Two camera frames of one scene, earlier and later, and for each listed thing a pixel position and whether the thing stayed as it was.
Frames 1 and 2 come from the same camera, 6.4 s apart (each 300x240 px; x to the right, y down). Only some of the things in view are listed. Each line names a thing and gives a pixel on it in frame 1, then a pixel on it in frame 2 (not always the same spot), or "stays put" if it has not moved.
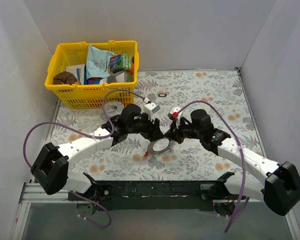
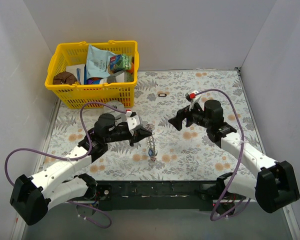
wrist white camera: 175,109 → 191,96
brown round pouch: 64,78 stays put
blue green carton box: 121,61 stays put
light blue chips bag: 97,64 stays put
